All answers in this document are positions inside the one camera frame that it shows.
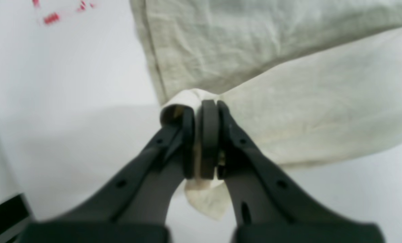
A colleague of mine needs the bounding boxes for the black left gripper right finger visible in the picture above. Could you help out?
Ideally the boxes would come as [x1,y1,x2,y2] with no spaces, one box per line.
[199,100,384,243]

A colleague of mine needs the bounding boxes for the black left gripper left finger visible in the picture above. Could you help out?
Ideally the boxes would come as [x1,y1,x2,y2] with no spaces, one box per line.
[19,107,195,243]

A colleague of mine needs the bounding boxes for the red tape marking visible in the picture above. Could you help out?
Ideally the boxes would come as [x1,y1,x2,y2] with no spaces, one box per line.
[30,0,99,26]

